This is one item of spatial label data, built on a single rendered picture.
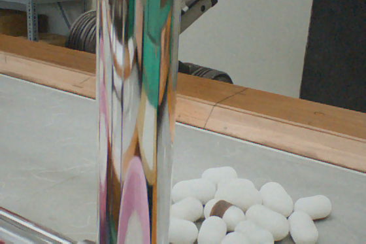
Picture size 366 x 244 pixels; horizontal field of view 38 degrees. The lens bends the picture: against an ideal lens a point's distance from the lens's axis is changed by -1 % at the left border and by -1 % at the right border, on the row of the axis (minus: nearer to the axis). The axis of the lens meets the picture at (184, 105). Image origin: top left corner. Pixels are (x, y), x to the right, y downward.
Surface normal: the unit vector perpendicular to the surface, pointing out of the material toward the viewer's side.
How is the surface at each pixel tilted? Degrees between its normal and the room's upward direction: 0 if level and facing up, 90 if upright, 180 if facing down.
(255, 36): 90
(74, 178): 0
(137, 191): 90
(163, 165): 90
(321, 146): 45
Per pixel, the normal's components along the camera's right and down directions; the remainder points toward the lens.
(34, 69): -0.34, -0.50
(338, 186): 0.05, -0.95
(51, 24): -0.55, 0.23
